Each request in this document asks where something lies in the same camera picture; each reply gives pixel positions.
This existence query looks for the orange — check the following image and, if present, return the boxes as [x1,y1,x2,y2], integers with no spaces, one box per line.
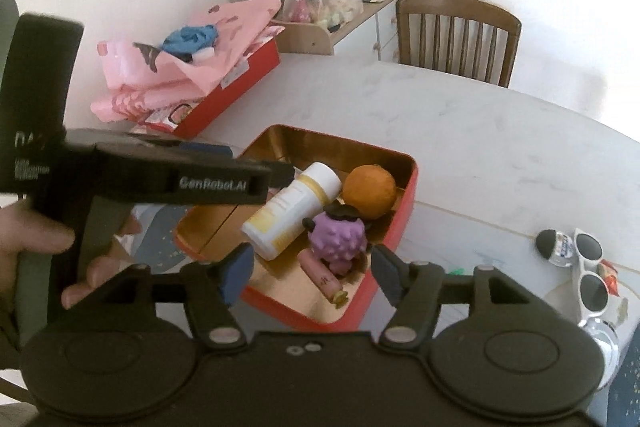
[341,163,398,220]

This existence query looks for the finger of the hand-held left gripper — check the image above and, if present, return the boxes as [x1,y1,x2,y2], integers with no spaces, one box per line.
[125,134,234,158]
[94,142,297,208]

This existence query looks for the small red packet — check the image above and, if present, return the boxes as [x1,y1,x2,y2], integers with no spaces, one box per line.
[597,259,621,298]

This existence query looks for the person's left hand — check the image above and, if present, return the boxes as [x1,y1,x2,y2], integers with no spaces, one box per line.
[0,204,144,344]

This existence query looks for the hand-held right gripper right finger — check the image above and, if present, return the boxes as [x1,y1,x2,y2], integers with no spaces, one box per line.
[371,243,568,350]

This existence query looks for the black and white capsule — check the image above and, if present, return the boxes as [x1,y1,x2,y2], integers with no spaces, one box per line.
[535,229,576,267]

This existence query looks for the white bottle yellow label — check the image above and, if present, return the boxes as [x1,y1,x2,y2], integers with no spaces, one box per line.
[241,162,343,262]

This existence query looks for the white sunglasses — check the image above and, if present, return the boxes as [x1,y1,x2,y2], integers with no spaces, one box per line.
[572,229,628,323]

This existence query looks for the wooden chair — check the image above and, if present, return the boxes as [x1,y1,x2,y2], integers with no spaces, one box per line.
[395,0,522,88]

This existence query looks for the wooden shelf unit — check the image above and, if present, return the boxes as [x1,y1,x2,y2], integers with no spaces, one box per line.
[272,0,405,56]

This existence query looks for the white plastic bag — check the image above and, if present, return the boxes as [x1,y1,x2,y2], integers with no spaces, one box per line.
[282,0,366,28]

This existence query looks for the red tin box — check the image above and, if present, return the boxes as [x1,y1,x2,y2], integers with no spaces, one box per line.
[172,124,418,333]

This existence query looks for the purple toy figure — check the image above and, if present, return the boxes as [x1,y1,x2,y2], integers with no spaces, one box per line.
[302,202,373,278]

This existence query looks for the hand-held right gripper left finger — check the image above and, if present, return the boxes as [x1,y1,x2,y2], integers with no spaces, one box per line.
[57,243,256,350]

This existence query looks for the red cardboard box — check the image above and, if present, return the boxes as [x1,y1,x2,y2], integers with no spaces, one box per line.
[127,37,282,140]

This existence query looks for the blue cloth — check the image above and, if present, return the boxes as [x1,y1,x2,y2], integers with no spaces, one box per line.
[162,23,221,60]

